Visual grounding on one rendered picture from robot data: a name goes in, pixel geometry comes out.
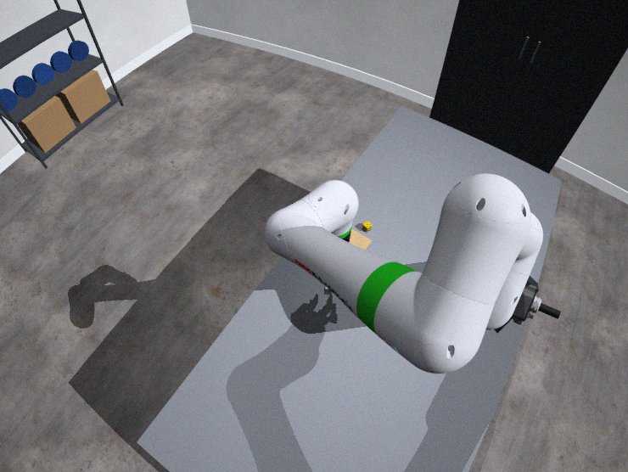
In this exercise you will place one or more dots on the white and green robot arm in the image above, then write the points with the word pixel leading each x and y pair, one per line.
pixel 436 319

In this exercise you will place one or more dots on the tan square mat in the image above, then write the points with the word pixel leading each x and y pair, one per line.
pixel 359 240

